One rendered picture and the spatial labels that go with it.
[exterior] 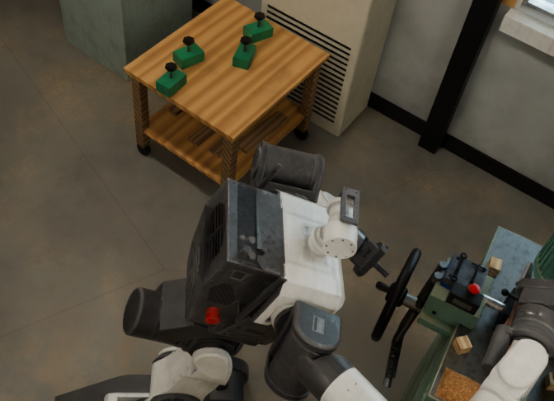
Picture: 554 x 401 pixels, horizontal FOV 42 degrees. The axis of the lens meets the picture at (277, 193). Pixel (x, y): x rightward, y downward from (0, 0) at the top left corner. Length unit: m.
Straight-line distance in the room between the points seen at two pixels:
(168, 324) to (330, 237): 0.47
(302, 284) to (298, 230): 0.13
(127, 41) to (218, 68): 0.68
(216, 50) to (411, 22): 0.88
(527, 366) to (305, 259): 0.45
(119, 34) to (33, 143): 0.65
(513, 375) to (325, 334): 0.34
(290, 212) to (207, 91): 1.47
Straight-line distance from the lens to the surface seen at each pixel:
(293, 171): 1.58
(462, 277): 1.93
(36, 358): 2.87
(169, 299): 1.68
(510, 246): 2.18
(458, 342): 1.92
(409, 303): 2.06
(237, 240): 1.37
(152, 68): 2.98
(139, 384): 2.59
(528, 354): 1.40
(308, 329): 1.34
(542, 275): 1.73
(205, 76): 2.95
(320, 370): 1.33
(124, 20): 3.45
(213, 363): 1.75
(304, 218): 1.50
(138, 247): 3.06
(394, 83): 3.54
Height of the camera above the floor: 2.55
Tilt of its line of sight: 52 degrees down
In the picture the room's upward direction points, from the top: 9 degrees clockwise
